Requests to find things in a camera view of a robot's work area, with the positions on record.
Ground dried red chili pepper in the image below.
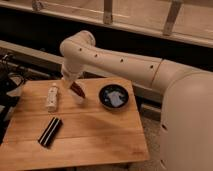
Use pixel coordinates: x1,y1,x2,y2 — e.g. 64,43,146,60
70,82,85,98

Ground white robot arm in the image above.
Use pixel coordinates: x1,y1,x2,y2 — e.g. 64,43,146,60
60,30,213,171

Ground white ceramic cup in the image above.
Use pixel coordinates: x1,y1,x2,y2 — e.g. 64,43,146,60
69,89,86,104

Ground small white bottle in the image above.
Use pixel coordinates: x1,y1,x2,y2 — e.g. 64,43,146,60
46,83,59,112

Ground wooden table board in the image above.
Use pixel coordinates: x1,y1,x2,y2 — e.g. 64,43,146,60
0,78,149,170

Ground black striped rectangular block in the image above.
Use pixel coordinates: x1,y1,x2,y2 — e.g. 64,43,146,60
38,117,62,148

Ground black bowl with cloth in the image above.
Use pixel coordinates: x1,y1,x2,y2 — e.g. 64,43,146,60
99,84,129,109

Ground black cables and equipment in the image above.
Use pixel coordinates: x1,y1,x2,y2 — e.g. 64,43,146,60
0,53,26,146

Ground metal window frame rail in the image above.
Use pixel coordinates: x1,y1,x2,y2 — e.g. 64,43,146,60
0,0,213,48

